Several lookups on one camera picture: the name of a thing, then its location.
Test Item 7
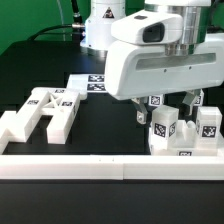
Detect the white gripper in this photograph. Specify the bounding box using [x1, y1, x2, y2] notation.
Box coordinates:
[105, 10, 224, 125]

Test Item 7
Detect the white chair seat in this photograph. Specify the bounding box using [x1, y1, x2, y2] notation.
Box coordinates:
[149, 120, 224, 156]

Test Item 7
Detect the white chair back frame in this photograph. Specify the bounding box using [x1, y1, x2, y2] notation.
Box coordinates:
[0, 87, 87, 151]

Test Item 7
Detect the white tagged cube near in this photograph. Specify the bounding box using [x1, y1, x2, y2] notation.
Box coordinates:
[149, 95, 164, 107]

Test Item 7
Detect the white tagged cube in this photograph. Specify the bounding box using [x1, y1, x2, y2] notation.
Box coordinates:
[194, 89, 204, 106]
[149, 95, 164, 107]

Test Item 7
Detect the white tagged cube far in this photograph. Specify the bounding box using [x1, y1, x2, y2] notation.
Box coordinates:
[194, 89, 204, 106]

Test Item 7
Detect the white U-shaped fence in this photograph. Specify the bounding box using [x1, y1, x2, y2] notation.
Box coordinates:
[0, 110, 224, 181]

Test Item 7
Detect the white marker base plate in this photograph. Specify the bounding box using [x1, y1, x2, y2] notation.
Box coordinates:
[67, 74, 106, 94]

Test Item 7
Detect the black cable with connector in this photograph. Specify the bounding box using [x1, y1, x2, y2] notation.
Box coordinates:
[27, 0, 86, 42]

